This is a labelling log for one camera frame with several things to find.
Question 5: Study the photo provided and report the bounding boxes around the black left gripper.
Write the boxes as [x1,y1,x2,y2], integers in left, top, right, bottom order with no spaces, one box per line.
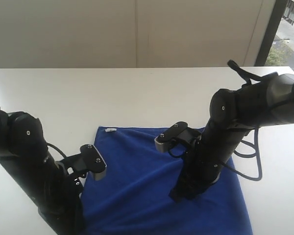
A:
[31,162,86,235]

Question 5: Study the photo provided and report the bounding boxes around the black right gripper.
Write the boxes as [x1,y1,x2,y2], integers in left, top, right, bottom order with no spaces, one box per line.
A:
[169,139,235,202]

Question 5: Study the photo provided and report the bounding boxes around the blue towel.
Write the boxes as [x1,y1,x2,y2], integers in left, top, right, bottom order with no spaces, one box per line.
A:
[81,127,252,235]

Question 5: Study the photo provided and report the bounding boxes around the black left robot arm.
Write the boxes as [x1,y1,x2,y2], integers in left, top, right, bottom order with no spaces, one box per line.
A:
[0,108,84,235]

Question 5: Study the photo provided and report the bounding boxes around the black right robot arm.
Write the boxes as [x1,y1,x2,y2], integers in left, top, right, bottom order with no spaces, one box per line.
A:
[157,73,294,202]

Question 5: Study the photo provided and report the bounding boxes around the small grey plastic piece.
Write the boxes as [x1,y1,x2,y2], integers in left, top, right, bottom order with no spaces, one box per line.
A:
[105,128,117,133]

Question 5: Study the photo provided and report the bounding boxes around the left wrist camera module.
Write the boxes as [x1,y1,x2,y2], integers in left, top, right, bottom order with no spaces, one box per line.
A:
[59,144,107,181]

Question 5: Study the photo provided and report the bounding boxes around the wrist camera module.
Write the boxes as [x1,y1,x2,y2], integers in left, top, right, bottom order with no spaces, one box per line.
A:
[59,144,107,181]
[154,121,201,153]

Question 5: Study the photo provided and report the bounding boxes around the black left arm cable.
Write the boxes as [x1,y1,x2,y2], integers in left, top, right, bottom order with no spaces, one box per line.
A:
[46,143,67,160]

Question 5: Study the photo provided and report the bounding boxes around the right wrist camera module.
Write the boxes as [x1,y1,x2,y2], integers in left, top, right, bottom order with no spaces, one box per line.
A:
[154,121,201,153]

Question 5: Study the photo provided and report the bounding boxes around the dark window frame post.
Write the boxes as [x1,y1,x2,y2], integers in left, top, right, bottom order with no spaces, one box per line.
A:
[254,0,287,67]

